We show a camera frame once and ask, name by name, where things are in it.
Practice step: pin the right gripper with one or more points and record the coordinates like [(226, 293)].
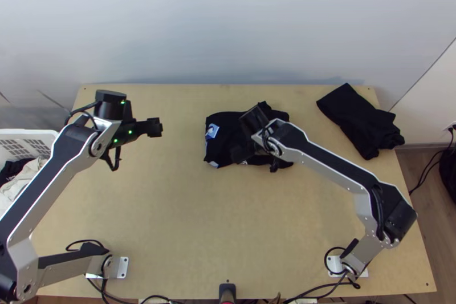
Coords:
[(242, 153)]

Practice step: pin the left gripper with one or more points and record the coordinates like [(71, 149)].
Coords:
[(154, 128)]

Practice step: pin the dark t-shirt with white print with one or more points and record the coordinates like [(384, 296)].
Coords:
[(226, 140)]

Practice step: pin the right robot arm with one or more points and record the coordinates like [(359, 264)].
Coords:
[(331, 165)]

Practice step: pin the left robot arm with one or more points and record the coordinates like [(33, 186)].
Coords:
[(57, 161)]

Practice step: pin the dark garment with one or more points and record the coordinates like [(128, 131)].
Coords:
[(360, 122)]

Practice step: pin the white laundry basket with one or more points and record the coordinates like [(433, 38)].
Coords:
[(25, 141)]

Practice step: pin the heap of clothes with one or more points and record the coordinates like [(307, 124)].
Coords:
[(18, 179)]

